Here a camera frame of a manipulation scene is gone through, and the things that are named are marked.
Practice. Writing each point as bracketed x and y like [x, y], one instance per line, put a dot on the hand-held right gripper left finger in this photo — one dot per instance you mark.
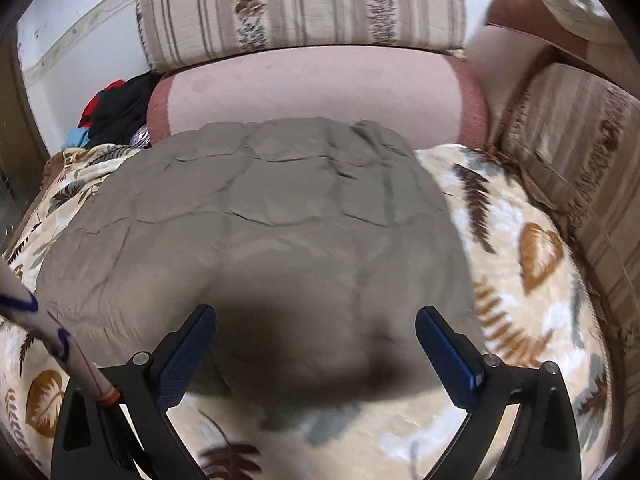
[190, 355]

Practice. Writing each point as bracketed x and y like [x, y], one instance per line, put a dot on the purple patterned cloth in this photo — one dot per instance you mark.
[141, 137]

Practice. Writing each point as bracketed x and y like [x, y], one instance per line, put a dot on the white fringed cloth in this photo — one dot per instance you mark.
[575, 2]

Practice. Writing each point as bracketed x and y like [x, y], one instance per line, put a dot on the pink sofa bolster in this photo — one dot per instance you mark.
[310, 90]

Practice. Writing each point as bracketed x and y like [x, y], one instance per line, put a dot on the light blue cloth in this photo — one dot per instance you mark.
[79, 138]

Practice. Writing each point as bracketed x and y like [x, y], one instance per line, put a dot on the long striped sofa cushion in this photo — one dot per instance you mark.
[300, 5]

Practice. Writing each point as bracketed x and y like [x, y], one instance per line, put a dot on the pile of dark clothes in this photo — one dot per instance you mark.
[120, 107]

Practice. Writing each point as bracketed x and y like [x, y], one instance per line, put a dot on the leaf printed blanket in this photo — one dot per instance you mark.
[525, 310]

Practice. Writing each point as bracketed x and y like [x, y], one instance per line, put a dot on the brown sofa backrest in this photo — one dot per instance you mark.
[520, 15]

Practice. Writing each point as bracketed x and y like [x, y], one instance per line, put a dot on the grey-green puffer jacket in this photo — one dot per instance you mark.
[280, 210]

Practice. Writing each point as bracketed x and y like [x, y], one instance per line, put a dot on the short striped sofa cushion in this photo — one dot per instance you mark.
[590, 160]

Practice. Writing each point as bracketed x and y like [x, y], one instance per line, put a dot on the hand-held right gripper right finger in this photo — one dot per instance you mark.
[450, 355]

